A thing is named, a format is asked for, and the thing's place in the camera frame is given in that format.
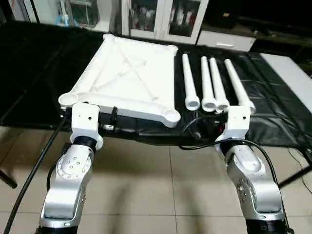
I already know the white plastic table top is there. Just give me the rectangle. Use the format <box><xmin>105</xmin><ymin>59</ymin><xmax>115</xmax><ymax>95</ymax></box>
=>
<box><xmin>58</xmin><ymin>33</ymin><xmax>181</xmax><ymax>128</ymax></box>

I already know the white plastic table leg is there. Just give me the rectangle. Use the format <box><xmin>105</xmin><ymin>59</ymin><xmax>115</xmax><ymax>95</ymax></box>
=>
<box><xmin>182</xmin><ymin>54</ymin><xmax>200</xmax><ymax>111</ymax></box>
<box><xmin>200</xmin><ymin>56</ymin><xmax>217</xmax><ymax>112</ymax></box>
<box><xmin>224</xmin><ymin>58</ymin><xmax>256</xmax><ymax>115</ymax></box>
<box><xmin>209</xmin><ymin>57</ymin><xmax>230</xmax><ymax>113</ymax></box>

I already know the white drawer unit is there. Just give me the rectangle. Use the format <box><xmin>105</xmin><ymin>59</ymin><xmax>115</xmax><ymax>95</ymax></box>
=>
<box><xmin>196</xmin><ymin>30</ymin><xmax>256</xmax><ymax>52</ymax></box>

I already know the black shiny table mat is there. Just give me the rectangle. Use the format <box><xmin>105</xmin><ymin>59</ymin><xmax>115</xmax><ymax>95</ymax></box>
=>
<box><xmin>0</xmin><ymin>19</ymin><xmax>312</xmax><ymax>149</ymax></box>

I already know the black metal table leg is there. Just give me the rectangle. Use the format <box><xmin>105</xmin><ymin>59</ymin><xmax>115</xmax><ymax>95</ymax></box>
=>
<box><xmin>0</xmin><ymin>168</ymin><xmax>18</xmax><ymax>189</ymax></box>
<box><xmin>277</xmin><ymin>165</ymin><xmax>312</xmax><ymax>188</ymax></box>

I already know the white side table board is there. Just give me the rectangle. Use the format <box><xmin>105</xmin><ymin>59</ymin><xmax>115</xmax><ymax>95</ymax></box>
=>
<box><xmin>259</xmin><ymin>53</ymin><xmax>312</xmax><ymax>81</ymax></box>

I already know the black box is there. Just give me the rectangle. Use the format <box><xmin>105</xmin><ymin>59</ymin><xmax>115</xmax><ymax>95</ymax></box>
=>
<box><xmin>202</xmin><ymin>12</ymin><xmax>241</xmax><ymax>31</ymax></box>

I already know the white glass door cabinet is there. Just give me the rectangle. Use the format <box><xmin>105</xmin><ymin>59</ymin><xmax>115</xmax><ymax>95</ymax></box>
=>
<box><xmin>120</xmin><ymin>0</ymin><xmax>210</xmax><ymax>45</ymax></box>

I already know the light blue plastic stool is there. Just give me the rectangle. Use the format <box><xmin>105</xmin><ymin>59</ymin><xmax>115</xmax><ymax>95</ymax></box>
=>
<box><xmin>56</xmin><ymin>14</ymin><xmax>71</xmax><ymax>26</ymax></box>

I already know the glass tank metal frame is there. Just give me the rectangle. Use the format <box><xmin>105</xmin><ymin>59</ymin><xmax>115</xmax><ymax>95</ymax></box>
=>
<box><xmin>70</xmin><ymin>0</ymin><xmax>100</xmax><ymax>27</ymax></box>

